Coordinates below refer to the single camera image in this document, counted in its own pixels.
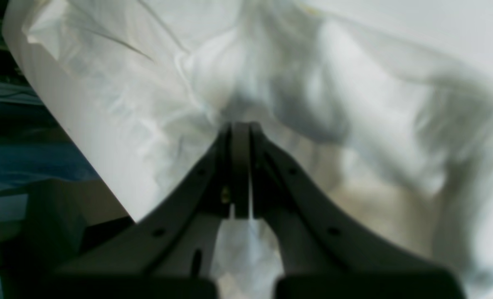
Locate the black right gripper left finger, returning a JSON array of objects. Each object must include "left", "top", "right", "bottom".
[{"left": 43, "top": 123, "right": 251, "bottom": 299}]

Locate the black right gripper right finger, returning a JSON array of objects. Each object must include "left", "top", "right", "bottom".
[{"left": 250, "top": 123, "right": 465, "bottom": 299}]

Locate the white printed T-shirt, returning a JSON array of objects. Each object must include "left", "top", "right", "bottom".
[{"left": 3, "top": 0, "right": 493, "bottom": 299}]

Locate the blue mat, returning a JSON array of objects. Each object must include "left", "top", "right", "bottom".
[{"left": 0, "top": 142, "right": 100, "bottom": 191}]

